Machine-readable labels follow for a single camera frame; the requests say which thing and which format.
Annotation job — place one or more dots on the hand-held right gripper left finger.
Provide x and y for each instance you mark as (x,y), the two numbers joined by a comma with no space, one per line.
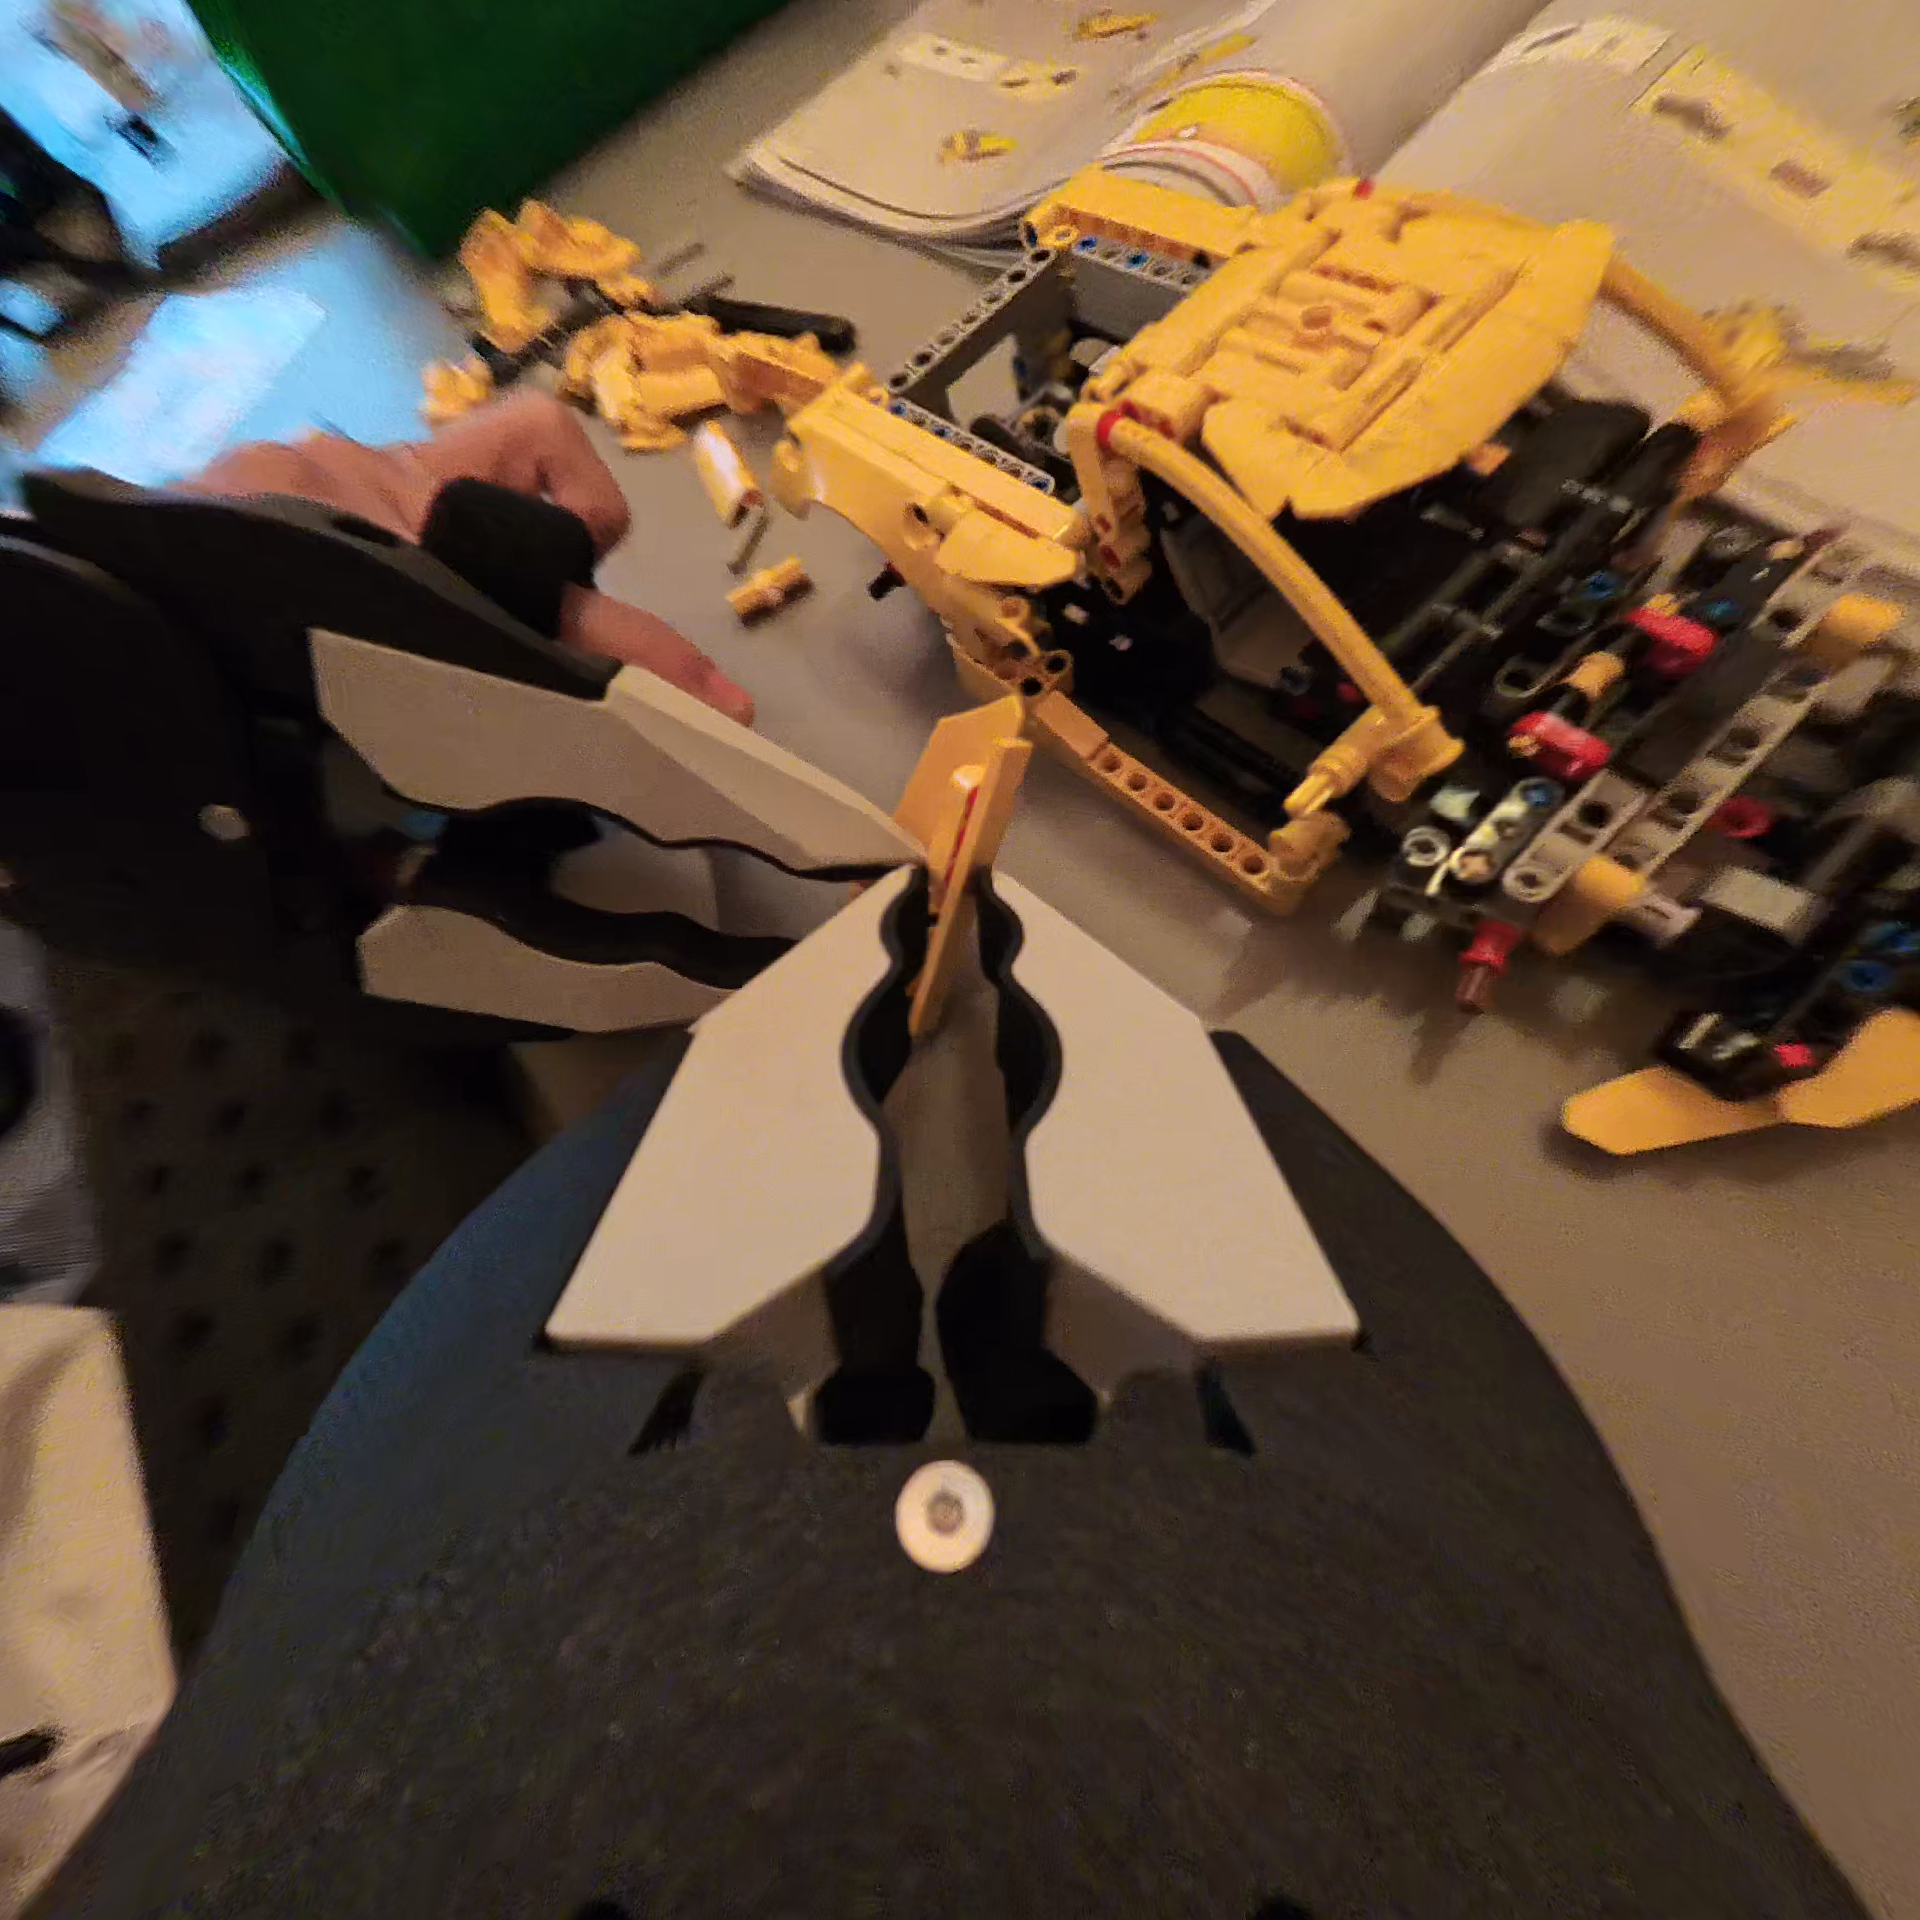
(704,1202)

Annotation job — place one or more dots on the green plastic bin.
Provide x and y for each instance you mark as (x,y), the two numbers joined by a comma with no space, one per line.
(451,107)

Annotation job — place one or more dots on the grey desk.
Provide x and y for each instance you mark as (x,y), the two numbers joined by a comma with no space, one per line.
(1574,1349)

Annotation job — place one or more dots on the yellow toy car model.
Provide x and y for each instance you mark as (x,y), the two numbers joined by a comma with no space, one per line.
(1349,331)

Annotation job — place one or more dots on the person's left hand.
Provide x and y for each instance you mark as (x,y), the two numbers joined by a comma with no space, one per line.
(494,435)

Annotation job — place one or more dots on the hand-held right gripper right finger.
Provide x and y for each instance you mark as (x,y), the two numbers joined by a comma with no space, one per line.
(1201,1202)

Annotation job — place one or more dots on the yellow panel subassembly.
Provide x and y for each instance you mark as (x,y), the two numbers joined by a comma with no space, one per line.
(973,764)

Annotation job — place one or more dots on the pile of yellow bricks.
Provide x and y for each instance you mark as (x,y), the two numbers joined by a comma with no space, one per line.
(661,370)

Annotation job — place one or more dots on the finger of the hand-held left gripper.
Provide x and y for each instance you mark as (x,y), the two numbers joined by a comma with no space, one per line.
(494,983)
(600,750)

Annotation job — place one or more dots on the open instruction booklet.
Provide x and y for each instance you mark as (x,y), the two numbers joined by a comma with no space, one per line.
(973,107)

